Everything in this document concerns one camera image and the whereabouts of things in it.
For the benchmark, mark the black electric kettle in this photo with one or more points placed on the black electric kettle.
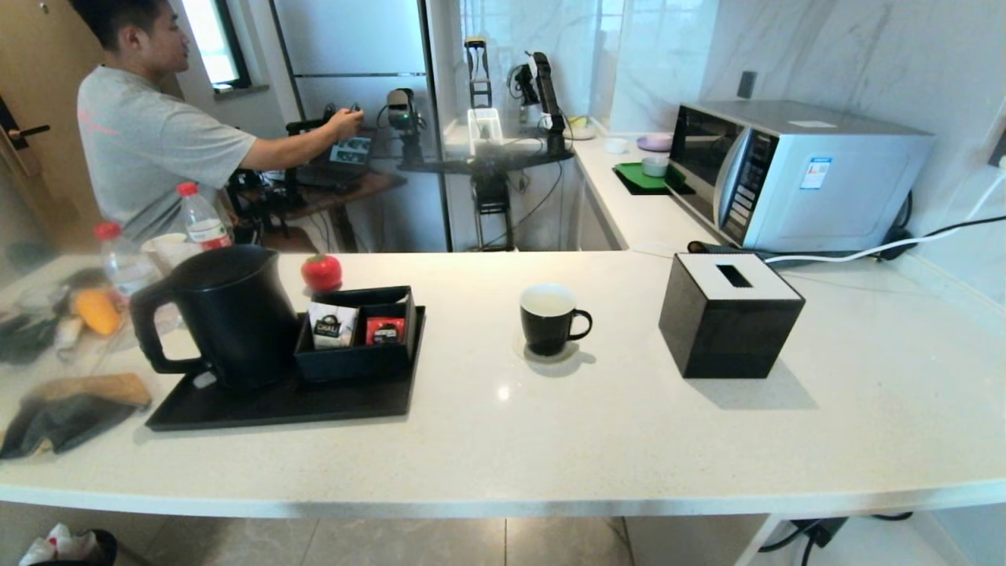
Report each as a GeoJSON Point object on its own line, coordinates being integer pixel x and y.
{"type": "Point", "coordinates": [236, 322]}

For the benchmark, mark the white tea bag packet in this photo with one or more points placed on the white tea bag packet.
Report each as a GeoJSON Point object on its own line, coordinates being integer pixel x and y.
{"type": "Point", "coordinates": [332, 327]}

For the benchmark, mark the black mug white inside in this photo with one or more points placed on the black mug white inside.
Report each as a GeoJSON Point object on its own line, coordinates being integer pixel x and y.
{"type": "Point", "coordinates": [546, 330]}

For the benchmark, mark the clear glass coaster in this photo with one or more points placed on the clear glass coaster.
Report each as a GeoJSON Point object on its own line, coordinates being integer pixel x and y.
{"type": "Point", "coordinates": [519, 350]}

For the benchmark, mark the red coffee sachet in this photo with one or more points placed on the red coffee sachet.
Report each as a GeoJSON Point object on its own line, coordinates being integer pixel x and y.
{"type": "Point", "coordinates": [385, 331]}

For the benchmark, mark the black compartment box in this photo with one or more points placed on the black compartment box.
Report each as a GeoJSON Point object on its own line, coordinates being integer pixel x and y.
{"type": "Point", "coordinates": [354, 365]}

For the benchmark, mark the green mat on black tray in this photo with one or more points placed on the green mat on black tray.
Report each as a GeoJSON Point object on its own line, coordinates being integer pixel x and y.
{"type": "Point", "coordinates": [637, 177]}

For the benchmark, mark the brown wooden table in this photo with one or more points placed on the brown wooden table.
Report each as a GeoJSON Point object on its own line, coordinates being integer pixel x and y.
{"type": "Point", "coordinates": [354, 192]}

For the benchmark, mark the yellow bowl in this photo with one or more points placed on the yellow bowl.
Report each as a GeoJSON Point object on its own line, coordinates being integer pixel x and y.
{"type": "Point", "coordinates": [580, 126]}

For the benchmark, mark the small white bowl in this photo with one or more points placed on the small white bowl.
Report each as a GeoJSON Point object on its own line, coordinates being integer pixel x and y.
{"type": "Point", "coordinates": [617, 145]}

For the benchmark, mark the red tomato shaped object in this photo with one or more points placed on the red tomato shaped object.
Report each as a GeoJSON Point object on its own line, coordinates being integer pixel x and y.
{"type": "Point", "coordinates": [322, 272]}

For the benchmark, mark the small grey bowl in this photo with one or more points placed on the small grey bowl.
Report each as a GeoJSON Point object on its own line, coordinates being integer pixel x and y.
{"type": "Point", "coordinates": [655, 167]}

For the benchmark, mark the black laptop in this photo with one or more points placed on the black laptop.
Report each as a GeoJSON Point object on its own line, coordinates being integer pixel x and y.
{"type": "Point", "coordinates": [350, 151]}

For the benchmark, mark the purple plate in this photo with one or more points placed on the purple plate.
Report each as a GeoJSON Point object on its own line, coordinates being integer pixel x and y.
{"type": "Point", "coordinates": [656, 142]}

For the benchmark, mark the black serving tray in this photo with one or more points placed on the black serving tray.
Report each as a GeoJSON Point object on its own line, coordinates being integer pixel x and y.
{"type": "Point", "coordinates": [314, 405]}

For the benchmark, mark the black tissue box white lid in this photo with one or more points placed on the black tissue box white lid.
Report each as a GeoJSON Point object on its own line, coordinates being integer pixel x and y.
{"type": "Point", "coordinates": [723, 330]}

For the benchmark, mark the grey refrigerator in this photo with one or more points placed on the grey refrigerator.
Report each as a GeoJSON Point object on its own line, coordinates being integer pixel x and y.
{"type": "Point", "coordinates": [354, 47]}

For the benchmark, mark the water bottle with red label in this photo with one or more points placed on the water bottle with red label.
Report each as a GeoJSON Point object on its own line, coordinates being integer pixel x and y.
{"type": "Point", "coordinates": [204, 224]}

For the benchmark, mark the white paper cup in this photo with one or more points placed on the white paper cup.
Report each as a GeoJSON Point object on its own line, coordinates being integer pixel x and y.
{"type": "Point", "coordinates": [168, 248]}

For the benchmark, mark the silver microwave oven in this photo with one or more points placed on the silver microwave oven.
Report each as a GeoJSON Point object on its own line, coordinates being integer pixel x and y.
{"type": "Point", "coordinates": [833, 189]}

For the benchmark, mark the clear water bottle red cap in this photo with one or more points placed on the clear water bottle red cap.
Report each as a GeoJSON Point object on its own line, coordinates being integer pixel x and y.
{"type": "Point", "coordinates": [126, 265]}

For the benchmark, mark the person in grey shirt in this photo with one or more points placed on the person in grey shirt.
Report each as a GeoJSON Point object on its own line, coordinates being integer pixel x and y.
{"type": "Point", "coordinates": [149, 141]}

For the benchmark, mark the black power adapter brick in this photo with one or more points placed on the black power adapter brick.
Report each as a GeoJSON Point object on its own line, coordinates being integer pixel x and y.
{"type": "Point", "coordinates": [821, 532]}

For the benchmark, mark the yellow soft object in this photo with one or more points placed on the yellow soft object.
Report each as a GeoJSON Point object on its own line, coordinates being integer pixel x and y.
{"type": "Point", "coordinates": [98, 312]}

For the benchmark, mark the brown cork board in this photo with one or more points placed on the brown cork board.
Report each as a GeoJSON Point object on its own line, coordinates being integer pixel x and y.
{"type": "Point", "coordinates": [110, 387]}

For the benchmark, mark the black cloth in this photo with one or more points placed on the black cloth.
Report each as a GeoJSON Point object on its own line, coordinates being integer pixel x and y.
{"type": "Point", "coordinates": [63, 424]}

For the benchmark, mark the dark cloth bundle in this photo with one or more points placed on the dark cloth bundle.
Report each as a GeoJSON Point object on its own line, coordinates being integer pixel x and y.
{"type": "Point", "coordinates": [25, 338]}

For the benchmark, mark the black trash bin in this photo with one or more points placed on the black trash bin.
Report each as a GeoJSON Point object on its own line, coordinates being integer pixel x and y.
{"type": "Point", "coordinates": [98, 550]}

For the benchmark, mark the black camera head on stand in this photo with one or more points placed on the black camera head on stand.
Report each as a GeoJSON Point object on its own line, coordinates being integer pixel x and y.
{"type": "Point", "coordinates": [402, 110]}

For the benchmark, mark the black upright frame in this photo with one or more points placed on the black upright frame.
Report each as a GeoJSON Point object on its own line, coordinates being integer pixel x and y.
{"type": "Point", "coordinates": [477, 71]}

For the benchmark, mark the black wall switch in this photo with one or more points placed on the black wall switch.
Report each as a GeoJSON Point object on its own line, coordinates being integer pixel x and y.
{"type": "Point", "coordinates": [747, 84]}

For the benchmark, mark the window with dark frame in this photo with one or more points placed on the window with dark frame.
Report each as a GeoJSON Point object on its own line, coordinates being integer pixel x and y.
{"type": "Point", "coordinates": [208, 39]}

